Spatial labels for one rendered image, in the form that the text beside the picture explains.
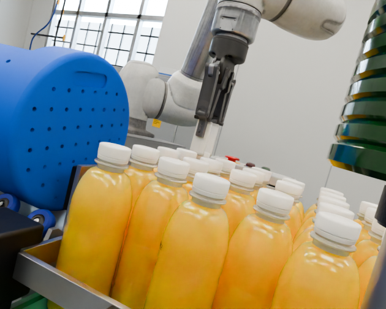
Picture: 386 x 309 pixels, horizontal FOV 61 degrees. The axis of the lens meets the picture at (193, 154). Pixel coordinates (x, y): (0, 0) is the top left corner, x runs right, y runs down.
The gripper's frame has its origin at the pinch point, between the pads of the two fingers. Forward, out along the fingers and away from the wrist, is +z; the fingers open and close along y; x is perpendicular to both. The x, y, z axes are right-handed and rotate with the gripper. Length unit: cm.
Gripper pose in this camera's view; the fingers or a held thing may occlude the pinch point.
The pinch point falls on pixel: (204, 138)
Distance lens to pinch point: 67.2
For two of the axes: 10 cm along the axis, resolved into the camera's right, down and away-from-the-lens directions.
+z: -2.6, 9.6, 0.9
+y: -3.8, -0.2, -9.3
